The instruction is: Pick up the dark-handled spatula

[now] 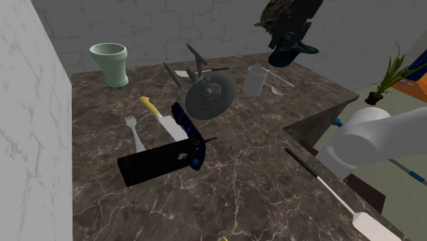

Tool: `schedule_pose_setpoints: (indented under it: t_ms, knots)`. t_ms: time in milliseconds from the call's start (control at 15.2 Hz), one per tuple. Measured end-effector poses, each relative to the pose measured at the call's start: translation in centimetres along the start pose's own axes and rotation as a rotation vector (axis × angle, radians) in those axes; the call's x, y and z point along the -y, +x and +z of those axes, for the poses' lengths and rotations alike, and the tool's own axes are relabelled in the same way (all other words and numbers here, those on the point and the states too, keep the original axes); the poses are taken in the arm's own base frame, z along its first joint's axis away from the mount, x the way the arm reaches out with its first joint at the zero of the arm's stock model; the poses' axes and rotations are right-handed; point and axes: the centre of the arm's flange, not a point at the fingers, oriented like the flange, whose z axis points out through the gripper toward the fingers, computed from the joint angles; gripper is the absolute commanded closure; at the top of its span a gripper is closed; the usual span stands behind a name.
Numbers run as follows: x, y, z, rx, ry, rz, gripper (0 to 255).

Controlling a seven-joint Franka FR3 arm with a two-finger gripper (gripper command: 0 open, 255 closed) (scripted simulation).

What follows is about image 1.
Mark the orange and blue furniture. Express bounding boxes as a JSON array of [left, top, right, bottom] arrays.
[[391, 49, 427, 103]]

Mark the dark blue curved object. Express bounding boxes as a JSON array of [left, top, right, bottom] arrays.
[[170, 101, 218, 172]]

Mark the black phone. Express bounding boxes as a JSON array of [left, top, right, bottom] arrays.
[[116, 137, 197, 188]]

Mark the white spatula black handle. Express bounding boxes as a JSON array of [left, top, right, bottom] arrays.
[[284, 148, 403, 241]]

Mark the white mug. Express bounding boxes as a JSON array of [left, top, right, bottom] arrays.
[[242, 65, 271, 98]]

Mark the yellow handled knife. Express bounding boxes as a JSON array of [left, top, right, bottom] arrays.
[[139, 96, 190, 142]]

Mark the potted green plant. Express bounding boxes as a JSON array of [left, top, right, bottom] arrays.
[[364, 42, 427, 106]]

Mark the grey spaceship model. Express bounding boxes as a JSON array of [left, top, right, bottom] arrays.
[[163, 42, 237, 121]]

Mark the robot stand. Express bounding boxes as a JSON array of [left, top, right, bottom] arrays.
[[342, 173, 387, 215]]

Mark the black handled knife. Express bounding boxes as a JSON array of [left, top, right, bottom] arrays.
[[174, 67, 231, 79]]

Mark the white spoon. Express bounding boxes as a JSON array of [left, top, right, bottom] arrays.
[[264, 81, 285, 97]]

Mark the white fork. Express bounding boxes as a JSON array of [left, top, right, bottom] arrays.
[[125, 115, 146, 153]]

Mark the pale green vase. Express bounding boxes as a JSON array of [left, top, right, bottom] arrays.
[[88, 42, 130, 90]]

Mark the thin white utensil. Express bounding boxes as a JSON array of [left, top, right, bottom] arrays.
[[261, 67, 296, 88]]

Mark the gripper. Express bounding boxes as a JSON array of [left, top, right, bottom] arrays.
[[268, 0, 324, 68]]

